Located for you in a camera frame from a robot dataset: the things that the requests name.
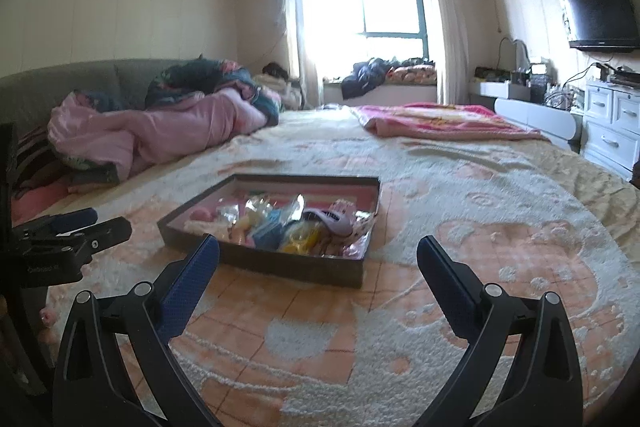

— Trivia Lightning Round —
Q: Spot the floral bedding pile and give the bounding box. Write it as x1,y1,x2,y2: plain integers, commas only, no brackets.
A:
387,63,437,85

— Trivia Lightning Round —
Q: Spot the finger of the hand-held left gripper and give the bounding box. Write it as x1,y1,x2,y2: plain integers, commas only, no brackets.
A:
52,217,133,259
12,208,99,239

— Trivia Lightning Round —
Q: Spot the black television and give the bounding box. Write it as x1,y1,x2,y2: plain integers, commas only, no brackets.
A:
558,0,640,54

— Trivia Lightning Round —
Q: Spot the blue printed card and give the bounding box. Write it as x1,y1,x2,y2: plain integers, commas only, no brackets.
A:
252,209,296,250

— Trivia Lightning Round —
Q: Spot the striped pillow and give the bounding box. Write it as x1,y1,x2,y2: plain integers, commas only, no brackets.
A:
12,124,66,198

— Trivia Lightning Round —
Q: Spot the cream peach plush blanket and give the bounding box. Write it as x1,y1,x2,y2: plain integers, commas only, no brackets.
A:
10,104,640,427

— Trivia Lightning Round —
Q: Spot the clear plastic bag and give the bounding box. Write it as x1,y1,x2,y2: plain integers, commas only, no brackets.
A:
242,193,306,220

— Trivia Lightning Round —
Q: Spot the polka dot hair clip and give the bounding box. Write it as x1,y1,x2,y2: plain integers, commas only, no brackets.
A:
345,214,376,258

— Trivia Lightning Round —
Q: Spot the white curtain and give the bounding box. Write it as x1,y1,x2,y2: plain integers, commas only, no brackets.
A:
280,0,323,110
420,0,471,105

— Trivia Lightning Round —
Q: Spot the pink red printed blanket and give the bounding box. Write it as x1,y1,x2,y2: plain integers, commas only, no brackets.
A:
352,103,551,142

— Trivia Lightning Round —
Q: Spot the black set-top box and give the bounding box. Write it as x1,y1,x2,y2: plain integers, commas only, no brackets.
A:
602,72,640,88

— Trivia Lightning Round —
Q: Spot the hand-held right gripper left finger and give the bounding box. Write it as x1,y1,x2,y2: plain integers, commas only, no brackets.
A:
52,234,221,427

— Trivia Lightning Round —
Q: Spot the wire desk organizer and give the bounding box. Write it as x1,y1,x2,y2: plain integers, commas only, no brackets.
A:
530,74,556,105

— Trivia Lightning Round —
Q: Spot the yellow hair ring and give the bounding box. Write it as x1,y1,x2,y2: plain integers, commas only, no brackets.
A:
280,224,321,254

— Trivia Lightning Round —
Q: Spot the dark jacket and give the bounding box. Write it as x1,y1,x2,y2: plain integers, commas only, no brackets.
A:
341,57,396,100

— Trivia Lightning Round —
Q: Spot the white drawer dresser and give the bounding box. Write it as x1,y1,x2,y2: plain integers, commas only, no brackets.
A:
580,77,640,180

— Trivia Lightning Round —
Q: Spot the green quilted sofa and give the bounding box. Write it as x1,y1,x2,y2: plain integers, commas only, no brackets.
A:
0,58,176,142

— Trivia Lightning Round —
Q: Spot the dark floral quilt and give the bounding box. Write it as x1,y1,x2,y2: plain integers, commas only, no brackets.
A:
145,59,281,128

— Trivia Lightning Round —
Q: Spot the translucent claw hair clip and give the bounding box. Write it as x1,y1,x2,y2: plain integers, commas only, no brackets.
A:
227,214,261,245

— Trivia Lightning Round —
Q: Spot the white window seat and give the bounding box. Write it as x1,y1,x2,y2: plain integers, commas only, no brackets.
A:
322,79,441,108

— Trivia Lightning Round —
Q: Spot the white vanity mirror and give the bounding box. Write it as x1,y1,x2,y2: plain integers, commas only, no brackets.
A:
500,38,531,82

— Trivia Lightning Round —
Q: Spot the pile of small wrapped toys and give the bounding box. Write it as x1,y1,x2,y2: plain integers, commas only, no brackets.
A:
172,189,376,258

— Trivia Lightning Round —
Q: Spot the pink quilt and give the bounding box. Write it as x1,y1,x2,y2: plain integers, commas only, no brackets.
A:
47,87,268,180

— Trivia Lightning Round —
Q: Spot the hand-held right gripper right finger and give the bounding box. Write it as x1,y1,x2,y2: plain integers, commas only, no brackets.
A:
417,235,586,427

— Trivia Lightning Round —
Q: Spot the dark cardboard box tray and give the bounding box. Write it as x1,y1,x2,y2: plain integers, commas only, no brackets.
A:
156,173,382,290

